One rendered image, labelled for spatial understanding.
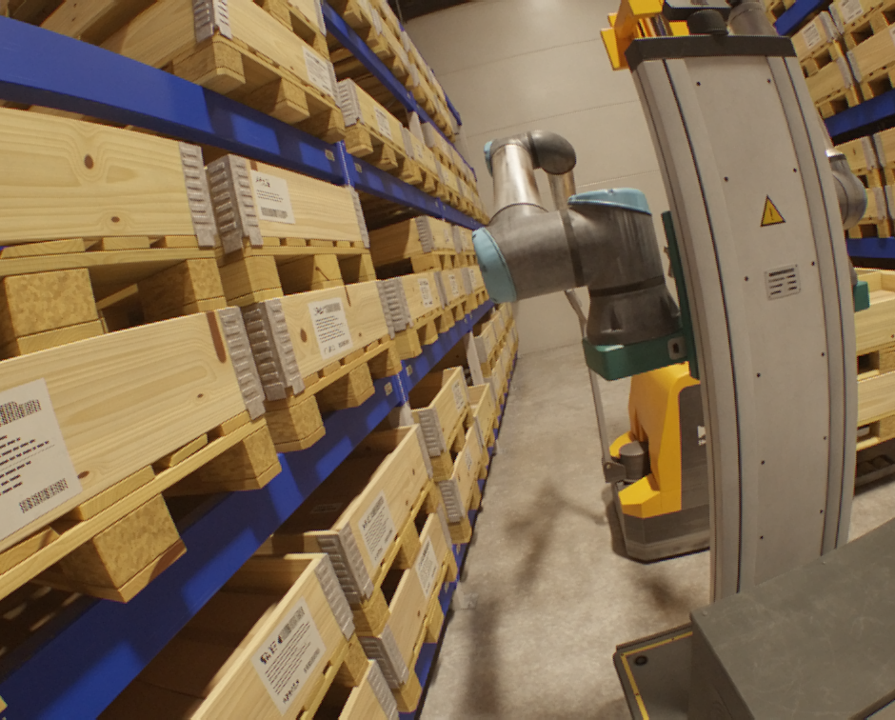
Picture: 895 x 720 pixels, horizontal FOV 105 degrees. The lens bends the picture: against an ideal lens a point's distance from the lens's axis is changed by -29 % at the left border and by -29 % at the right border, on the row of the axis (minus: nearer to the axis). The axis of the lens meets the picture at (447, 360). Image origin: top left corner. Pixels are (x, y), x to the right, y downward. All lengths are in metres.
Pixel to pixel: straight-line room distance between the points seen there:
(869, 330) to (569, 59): 6.97
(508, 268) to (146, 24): 1.19
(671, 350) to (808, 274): 0.29
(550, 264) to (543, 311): 7.02
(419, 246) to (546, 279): 2.07
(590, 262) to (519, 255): 0.13
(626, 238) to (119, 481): 0.87
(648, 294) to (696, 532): 1.65
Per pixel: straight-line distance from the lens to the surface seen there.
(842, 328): 1.00
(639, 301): 0.87
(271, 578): 1.23
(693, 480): 2.24
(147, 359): 0.78
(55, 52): 0.98
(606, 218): 0.87
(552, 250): 0.86
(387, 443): 1.92
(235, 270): 1.10
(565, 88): 8.33
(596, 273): 0.88
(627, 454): 2.48
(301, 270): 1.38
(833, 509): 1.13
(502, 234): 0.88
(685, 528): 2.35
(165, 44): 1.43
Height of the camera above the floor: 1.46
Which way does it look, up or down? 9 degrees down
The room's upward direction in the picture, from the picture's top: 14 degrees counter-clockwise
